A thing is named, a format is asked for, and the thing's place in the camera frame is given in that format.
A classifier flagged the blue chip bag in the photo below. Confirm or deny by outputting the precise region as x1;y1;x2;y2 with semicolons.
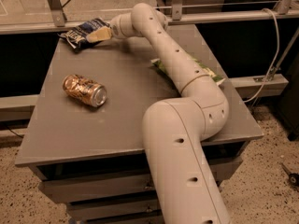
59;18;110;52

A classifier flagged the black caster wheel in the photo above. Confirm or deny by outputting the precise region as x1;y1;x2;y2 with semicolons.
281;163;299;187

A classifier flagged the metal railing frame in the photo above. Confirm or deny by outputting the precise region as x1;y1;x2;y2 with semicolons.
0;0;299;35

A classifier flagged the green chip bag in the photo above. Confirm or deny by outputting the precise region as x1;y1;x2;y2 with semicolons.
151;58;225;86

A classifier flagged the grey drawer cabinet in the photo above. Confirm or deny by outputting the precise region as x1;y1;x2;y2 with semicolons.
14;24;264;224

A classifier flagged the orange soda can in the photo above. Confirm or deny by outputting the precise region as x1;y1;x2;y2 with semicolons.
63;75;107;107

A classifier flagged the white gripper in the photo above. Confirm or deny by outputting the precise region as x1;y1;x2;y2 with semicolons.
87;16;124;43

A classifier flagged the white cable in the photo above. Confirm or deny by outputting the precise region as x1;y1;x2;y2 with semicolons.
242;7;280;104

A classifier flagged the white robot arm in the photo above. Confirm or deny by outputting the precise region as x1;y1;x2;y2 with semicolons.
109;3;232;224

